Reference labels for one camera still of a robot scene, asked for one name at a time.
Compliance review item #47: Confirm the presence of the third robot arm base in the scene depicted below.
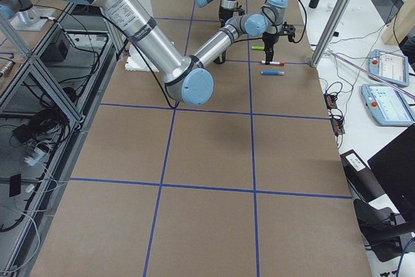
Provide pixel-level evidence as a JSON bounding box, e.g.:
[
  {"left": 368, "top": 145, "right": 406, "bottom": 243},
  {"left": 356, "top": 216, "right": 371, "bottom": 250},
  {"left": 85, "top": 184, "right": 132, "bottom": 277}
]
[{"left": 1, "top": 0, "right": 45, "bottom": 32}]

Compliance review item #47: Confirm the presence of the blue pen white cap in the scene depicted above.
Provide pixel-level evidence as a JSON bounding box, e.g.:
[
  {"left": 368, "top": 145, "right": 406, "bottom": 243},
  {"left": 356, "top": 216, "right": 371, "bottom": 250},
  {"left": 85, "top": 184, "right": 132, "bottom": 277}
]
[{"left": 261, "top": 71, "right": 285, "bottom": 76}]

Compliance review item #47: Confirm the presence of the brown box white label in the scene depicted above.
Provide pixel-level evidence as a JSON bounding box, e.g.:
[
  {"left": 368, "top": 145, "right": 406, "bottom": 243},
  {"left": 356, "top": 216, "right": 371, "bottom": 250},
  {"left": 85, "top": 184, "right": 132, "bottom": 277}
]
[{"left": 340, "top": 150, "right": 385, "bottom": 202}]

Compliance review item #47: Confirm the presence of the upper teach pendant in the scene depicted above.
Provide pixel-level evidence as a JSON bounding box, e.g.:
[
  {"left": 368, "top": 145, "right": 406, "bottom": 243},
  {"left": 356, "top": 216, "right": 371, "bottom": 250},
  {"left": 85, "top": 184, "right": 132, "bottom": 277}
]
[{"left": 368, "top": 49, "right": 410, "bottom": 88}]

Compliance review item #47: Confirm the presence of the black mesh pen holder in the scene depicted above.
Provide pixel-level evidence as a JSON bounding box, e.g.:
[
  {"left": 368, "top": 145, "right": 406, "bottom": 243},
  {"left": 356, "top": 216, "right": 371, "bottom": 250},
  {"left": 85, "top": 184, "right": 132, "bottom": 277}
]
[{"left": 213, "top": 51, "right": 226, "bottom": 65}]

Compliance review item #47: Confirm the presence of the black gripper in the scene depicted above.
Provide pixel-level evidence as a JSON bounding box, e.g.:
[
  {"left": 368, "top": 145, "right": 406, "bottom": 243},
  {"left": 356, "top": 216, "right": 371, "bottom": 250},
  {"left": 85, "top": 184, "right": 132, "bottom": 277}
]
[
  {"left": 219, "top": 6, "right": 244, "bottom": 26},
  {"left": 263, "top": 32, "right": 278, "bottom": 65}
]

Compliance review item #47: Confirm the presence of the black power adapter box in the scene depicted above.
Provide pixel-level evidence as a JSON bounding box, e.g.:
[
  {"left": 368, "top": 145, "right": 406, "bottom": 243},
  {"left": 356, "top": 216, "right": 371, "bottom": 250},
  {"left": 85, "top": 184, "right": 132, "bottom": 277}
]
[{"left": 40, "top": 30, "right": 70, "bottom": 62}]

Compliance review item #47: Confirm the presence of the red pen white body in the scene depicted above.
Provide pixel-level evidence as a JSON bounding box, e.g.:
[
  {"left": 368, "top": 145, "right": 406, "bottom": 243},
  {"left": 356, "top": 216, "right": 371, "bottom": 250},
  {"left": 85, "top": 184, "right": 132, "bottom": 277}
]
[{"left": 261, "top": 60, "right": 285, "bottom": 66}]

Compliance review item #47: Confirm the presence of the lower teach pendant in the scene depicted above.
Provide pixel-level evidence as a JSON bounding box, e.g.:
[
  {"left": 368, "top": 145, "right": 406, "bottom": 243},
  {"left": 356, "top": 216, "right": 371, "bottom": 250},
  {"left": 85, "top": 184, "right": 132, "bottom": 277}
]
[{"left": 361, "top": 84, "right": 414, "bottom": 126}]

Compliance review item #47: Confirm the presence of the teach pendant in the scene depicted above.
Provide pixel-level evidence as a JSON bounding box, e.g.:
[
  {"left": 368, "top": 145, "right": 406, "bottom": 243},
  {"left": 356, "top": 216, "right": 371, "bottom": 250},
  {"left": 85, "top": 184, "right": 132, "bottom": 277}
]
[
  {"left": 361, "top": 84, "right": 414, "bottom": 126},
  {"left": 368, "top": 49, "right": 410, "bottom": 88}
]

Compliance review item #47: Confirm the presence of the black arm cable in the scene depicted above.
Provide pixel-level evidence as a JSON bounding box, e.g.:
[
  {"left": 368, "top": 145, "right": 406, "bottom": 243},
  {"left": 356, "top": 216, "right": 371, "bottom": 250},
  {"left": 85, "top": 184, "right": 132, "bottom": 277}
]
[{"left": 265, "top": 0, "right": 308, "bottom": 44}]

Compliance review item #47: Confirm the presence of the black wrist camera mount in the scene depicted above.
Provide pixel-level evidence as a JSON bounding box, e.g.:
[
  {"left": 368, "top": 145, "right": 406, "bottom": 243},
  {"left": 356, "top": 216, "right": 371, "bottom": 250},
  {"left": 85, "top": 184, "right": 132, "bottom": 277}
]
[{"left": 281, "top": 21, "right": 296, "bottom": 43}]

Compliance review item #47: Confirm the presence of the small black electronics board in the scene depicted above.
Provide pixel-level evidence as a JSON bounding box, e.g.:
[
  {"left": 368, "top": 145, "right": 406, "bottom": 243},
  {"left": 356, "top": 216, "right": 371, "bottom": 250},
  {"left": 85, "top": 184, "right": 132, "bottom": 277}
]
[{"left": 324, "top": 93, "right": 345, "bottom": 136}]

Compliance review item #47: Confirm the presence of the aluminium frame post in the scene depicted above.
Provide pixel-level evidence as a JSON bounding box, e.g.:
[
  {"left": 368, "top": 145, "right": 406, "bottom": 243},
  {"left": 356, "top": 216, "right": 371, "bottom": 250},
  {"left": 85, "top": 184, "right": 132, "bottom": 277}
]
[{"left": 309, "top": 0, "right": 350, "bottom": 68}]

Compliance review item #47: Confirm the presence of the aluminium frame rail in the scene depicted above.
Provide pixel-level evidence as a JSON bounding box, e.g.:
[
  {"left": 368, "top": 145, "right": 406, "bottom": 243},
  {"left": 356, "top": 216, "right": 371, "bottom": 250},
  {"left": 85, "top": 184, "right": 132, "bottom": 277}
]
[{"left": 1, "top": 4, "right": 117, "bottom": 132}]

